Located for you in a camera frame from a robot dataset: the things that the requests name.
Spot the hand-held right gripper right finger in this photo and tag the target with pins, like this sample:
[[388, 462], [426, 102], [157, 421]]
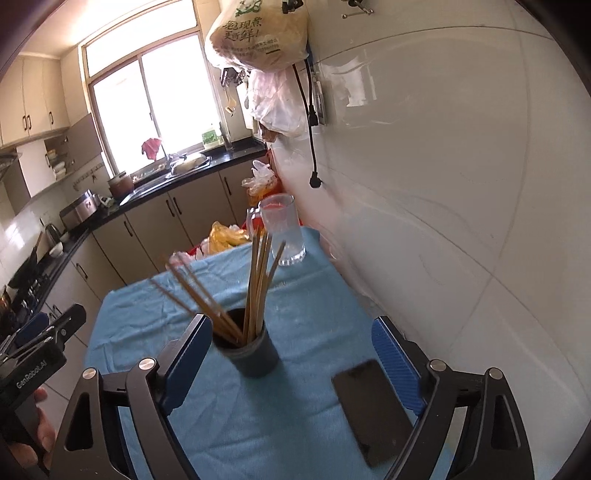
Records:
[[397, 364]]

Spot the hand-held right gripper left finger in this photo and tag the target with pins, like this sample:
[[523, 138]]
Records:
[[184, 364]]

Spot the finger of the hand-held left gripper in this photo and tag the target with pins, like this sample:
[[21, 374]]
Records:
[[69, 321], [32, 327]]

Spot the dark grey chopstick holder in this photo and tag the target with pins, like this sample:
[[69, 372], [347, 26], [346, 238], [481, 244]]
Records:
[[254, 357]]

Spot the set of wooden chopsticks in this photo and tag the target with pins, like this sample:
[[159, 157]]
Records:
[[255, 286]]

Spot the person's left hand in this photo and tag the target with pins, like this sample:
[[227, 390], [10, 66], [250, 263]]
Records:
[[46, 434]]

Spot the black gas stove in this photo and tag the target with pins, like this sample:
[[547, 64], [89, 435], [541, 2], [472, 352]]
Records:
[[30, 295]]

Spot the black smartphone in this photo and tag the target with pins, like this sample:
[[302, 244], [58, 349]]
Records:
[[374, 410]]

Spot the black wok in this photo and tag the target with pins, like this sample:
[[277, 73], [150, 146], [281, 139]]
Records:
[[23, 277]]

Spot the white bowl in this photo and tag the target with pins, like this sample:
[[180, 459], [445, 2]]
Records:
[[56, 250]]

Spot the electric kettle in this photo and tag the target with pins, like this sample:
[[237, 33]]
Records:
[[51, 234]]

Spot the blue table cloth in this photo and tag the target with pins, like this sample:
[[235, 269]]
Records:
[[314, 314]]

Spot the white and pink plastic bag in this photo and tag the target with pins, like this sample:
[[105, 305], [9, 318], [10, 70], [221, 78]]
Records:
[[182, 256]]

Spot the silver rice cooker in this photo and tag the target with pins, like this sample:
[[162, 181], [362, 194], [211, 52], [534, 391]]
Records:
[[81, 207]]

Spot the yellow plastic bag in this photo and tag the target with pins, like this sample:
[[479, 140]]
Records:
[[226, 237]]

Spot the brown clay pot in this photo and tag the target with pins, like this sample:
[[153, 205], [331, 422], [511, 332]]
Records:
[[121, 187]]

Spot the open shelf with dishes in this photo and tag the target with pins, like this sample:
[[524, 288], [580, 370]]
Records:
[[60, 161]]

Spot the range hood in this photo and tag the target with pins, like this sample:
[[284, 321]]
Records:
[[7, 164]]

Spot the glass mug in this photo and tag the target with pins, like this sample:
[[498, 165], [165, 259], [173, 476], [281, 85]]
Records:
[[284, 230]]

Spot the metal faucet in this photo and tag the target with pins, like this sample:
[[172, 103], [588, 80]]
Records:
[[171, 161]]

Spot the pink cloth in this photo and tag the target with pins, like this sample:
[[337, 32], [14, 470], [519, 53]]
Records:
[[151, 148]]

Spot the steel kitchen sink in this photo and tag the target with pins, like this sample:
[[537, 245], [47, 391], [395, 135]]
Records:
[[189, 162]]

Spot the white and orange plastic bag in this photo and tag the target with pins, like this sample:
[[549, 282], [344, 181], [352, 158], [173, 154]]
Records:
[[261, 173]]

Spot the beige upper kitchen cabinets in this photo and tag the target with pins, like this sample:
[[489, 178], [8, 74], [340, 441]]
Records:
[[32, 106]]

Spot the black kitchen countertop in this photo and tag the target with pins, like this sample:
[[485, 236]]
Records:
[[240, 151]]

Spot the green package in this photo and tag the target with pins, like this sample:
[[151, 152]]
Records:
[[212, 137]]

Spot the kitchen window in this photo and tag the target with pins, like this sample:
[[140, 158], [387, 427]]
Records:
[[175, 92]]

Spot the hanging yellow sponge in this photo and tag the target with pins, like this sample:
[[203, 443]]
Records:
[[230, 106]]

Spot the translucent plastic bag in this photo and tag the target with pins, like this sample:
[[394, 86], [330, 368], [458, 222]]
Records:
[[277, 106]]

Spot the beige printed plastic bag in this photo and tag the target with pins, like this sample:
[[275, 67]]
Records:
[[258, 41]]

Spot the wall socket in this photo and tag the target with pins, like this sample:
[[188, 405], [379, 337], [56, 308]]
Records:
[[322, 101]]

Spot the wall utensil rack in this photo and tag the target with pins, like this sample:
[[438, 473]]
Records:
[[232, 76]]

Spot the metal wall hook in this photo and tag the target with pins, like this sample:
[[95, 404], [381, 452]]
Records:
[[358, 11]]

